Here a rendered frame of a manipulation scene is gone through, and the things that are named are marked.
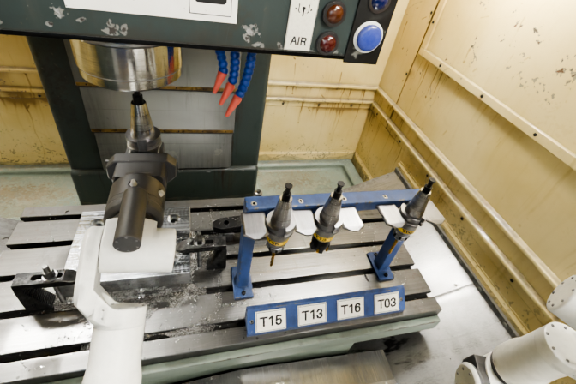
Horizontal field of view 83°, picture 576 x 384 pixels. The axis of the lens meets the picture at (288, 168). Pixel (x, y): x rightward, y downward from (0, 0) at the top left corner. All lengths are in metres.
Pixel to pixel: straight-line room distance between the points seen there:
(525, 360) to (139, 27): 0.71
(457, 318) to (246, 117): 0.98
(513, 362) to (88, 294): 0.65
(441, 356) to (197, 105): 1.10
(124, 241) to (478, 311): 1.10
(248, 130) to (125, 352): 0.90
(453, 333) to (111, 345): 1.00
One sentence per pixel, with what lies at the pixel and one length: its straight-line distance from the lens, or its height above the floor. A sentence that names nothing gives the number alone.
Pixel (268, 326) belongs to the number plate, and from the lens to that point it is 0.90.
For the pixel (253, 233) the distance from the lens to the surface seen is 0.68.
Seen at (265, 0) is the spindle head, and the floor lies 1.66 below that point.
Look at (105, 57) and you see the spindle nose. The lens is 0.54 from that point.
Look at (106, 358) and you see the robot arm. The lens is 0.53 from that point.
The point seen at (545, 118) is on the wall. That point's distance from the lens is 1.12.
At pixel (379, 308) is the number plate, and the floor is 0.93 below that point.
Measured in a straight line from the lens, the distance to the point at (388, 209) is 0.82.
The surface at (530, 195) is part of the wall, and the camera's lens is 1.15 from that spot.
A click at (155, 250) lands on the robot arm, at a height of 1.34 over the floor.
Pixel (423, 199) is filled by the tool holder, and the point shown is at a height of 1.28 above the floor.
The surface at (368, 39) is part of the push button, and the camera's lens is 0.41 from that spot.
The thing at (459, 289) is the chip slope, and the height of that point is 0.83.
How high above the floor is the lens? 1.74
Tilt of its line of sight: 39 degrees down
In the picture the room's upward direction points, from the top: 12 degrees clockwise
